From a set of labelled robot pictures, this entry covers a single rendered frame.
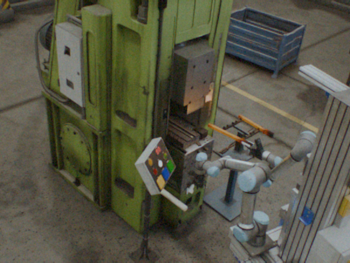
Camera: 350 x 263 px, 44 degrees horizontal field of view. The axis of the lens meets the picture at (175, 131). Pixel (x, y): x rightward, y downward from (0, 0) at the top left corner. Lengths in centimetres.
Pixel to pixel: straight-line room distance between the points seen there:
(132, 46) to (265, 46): 409
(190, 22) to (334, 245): 181
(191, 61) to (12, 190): 241
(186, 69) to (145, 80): 32
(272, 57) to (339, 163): 474
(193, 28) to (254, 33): 390
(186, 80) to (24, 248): 207
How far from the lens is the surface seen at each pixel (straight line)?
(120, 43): 341
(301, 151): 312
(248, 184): 267
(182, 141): 366
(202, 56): 332
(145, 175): 312
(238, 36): 736
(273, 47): 710
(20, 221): 442
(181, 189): 388
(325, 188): 271
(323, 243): 279
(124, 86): 354
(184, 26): 329
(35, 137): 543
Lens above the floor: 312
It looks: 35 degrees down
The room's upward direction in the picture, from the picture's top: 6 degrees clockwise
